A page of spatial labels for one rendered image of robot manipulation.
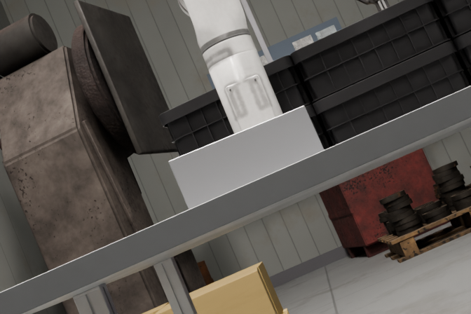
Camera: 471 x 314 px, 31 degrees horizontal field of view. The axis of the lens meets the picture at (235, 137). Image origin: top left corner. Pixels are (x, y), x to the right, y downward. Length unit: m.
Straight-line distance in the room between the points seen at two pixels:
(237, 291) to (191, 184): 2.89
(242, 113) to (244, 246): 7.40
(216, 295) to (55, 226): 1.92
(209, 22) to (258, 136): 0.25
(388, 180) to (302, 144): 6.27
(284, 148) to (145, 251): 0.28
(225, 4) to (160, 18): 7.66
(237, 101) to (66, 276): 0.43
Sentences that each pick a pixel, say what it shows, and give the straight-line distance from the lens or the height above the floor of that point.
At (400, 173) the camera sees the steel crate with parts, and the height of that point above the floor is 0.56.
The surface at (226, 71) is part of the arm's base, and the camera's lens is 1.46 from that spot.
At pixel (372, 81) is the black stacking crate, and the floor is 0.81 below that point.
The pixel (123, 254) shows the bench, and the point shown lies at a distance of 1.21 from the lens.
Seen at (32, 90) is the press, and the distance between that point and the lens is 6.11.
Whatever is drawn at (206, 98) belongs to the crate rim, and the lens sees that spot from 1.73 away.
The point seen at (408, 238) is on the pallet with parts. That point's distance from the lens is 6.22.
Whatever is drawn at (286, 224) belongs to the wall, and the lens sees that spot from 8.80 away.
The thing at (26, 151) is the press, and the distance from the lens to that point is 5.89.
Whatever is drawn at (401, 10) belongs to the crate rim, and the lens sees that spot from 1.71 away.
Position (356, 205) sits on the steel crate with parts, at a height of 0.46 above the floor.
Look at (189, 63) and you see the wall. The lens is 9.00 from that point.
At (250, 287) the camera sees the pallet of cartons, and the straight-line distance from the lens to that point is 4.20.
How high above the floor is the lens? 0.64
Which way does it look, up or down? 6 degrees up
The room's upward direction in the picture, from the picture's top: 24 degrees counter-clockwise
